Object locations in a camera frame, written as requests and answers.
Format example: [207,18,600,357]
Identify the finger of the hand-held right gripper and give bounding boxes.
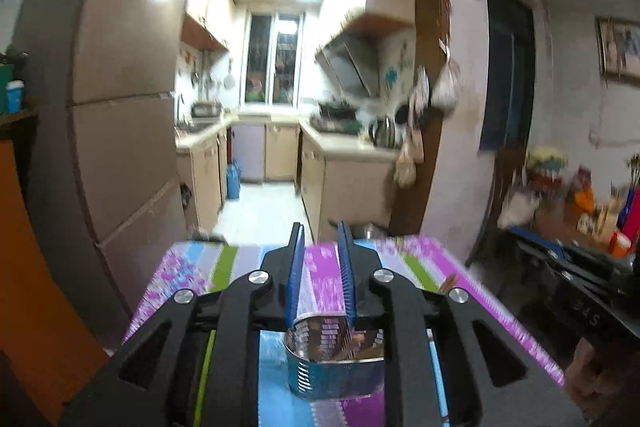
[505,226,635,282]

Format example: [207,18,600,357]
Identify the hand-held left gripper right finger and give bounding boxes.
[336,221,587,427]

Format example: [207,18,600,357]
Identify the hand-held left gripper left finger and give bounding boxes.
[60,221,307,427]

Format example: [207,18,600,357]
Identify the group of wooden chopsticks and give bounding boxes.
[327,328,386,363]

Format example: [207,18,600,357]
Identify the metal utensil holder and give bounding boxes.
[282,314,389,403]

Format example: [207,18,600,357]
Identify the person's right hand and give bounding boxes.
[562,336,640,419]

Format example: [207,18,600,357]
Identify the dark wooden side table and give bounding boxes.
[499,206,640,264]

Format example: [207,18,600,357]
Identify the floral striped tablecloth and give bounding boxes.
[122,234,567,427]

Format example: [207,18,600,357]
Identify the white plastic bag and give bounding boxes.
[496,188,539,231]

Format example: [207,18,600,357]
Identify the orange white bottle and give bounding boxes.
[607,230,634,259]

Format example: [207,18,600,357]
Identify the orange packet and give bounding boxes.
[571,166,597,214]

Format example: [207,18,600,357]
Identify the blue vase with sticks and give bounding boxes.
[616,153,640,234]

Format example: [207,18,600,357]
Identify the beige stove counter cabinets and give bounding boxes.
[297,122,407,244]

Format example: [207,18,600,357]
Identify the bunch of flowers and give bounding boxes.
[524,145,569,188]

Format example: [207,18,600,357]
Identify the blue water bottle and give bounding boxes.
[226,159,242,200]

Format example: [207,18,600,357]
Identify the beige cabinets under window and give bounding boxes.
[232,119,302,184]

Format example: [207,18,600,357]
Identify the beige sink counter cabinets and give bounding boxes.
[174,117,237,229]

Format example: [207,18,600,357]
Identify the steel cooking pots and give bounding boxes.
[366,114,402,148]

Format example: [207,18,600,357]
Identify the black gas stove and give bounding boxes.
[309,101,362,134]

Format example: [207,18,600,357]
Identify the hanging plastic bags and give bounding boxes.
[391,56,464,188]

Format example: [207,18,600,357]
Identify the small steel counter appliance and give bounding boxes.
[191,101,224,118]

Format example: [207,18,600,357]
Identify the dark blue window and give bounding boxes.
[478,0,539,154]

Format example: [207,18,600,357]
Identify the steel range hood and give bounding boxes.
[314,32,382,101]

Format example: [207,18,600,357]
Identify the kitchen window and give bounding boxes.
[239,9,307,108]

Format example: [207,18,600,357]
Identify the grey refrigerator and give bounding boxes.
[10,0,202,350]

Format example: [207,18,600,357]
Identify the orange wooden cabinet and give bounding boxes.
[0,111,112,427]

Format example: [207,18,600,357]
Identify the blue cup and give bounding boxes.
[5,80,25,114]

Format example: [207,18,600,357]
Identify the green container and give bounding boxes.
[0,63,16,116]

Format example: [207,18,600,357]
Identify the framed wall picture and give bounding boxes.
[594,16,640,84]

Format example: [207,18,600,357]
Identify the brown wooden door frame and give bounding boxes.
[181,0,452,239]

